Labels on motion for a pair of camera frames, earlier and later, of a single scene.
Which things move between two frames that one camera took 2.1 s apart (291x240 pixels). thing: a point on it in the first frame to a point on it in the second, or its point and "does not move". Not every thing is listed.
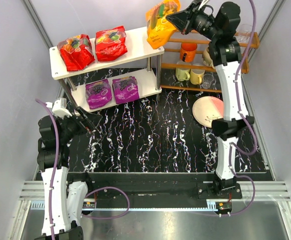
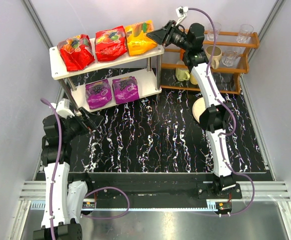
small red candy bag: [110, 44] does not move
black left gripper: [80, 120] does not move
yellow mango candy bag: [159, 28] to [138, 42]
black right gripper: [188, 16] to [169, 32]
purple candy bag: [98, 93] does not move
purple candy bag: [125, 89] does not move
